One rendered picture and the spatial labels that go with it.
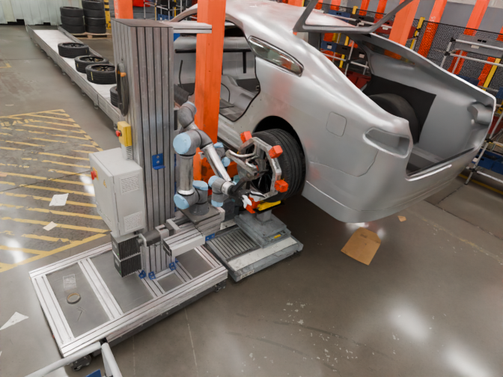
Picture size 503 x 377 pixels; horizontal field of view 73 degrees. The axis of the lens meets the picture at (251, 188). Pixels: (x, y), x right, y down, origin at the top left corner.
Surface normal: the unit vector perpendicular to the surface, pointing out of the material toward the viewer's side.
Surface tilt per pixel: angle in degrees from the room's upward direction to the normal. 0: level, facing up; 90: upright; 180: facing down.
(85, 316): 0
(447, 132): 90
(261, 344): 0
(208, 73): 90
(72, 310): 0
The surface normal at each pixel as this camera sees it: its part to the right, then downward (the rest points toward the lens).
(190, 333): 0.11, -0.84
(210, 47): 0.60, 0.48
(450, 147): -0.86, 0.17
